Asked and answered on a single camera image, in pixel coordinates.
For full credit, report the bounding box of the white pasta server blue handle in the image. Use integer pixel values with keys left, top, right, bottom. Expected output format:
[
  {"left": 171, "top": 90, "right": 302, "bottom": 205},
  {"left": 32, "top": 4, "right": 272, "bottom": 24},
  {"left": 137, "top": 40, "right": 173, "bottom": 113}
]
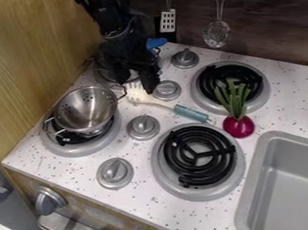
[{"left": 121, "top": 74, "right": 217, "bottom": 130}]

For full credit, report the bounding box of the red toy radish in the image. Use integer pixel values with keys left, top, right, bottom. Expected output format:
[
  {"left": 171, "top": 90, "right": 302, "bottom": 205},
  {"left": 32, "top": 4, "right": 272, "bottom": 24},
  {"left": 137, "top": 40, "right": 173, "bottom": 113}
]
[{"left": 211, "top": 75, "right": 258, "bottom": 141}]

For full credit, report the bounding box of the toy stove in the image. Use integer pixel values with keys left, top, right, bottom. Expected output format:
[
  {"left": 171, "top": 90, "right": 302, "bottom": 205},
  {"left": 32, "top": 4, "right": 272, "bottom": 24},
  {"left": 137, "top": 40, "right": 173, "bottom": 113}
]
[{"left": 32, "top": 41, "right": 282, "bottom": 216}]

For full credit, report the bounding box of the silver pot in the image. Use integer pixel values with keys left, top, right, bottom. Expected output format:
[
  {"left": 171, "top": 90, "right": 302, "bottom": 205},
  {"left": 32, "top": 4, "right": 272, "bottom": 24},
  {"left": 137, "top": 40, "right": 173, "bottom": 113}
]
[{"left": 39, "top": 82, "right": 131, "bottom": 143}]

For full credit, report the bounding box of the blue toy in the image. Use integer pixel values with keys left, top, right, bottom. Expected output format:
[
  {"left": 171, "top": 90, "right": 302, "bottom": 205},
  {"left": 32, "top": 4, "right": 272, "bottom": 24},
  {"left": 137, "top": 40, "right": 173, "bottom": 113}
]
[{"left": 143, "top": 36, "right": 171, "bottom": 53}]

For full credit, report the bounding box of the silver hanging skimmer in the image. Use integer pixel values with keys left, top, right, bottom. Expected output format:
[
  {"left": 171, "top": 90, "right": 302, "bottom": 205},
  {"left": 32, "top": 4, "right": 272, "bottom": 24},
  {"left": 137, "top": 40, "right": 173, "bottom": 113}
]
[{"left": 198, "top": 0, "right": 236, "bottom": 50}]

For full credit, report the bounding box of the toy sink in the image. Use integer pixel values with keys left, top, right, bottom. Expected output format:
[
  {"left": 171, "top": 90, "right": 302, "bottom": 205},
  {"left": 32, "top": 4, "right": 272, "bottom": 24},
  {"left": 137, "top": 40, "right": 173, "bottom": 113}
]
[{"left": 226, "top": 127, "right": 308, "bottom": 230}]

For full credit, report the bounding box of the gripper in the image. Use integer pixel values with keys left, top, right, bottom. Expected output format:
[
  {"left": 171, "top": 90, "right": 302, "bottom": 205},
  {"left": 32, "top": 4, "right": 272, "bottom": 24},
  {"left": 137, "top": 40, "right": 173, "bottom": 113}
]
[{"left": 99, "top": 30, "right": 165, "bottom": 99}]

